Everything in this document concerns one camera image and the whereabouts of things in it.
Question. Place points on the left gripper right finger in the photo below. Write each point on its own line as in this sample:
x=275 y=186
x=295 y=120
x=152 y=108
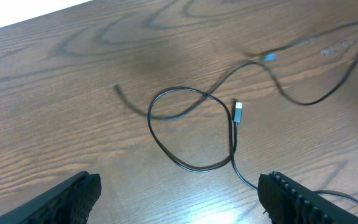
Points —
x=286 y=201

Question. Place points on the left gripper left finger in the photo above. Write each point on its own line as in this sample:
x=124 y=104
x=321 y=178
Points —
x=69 y=202

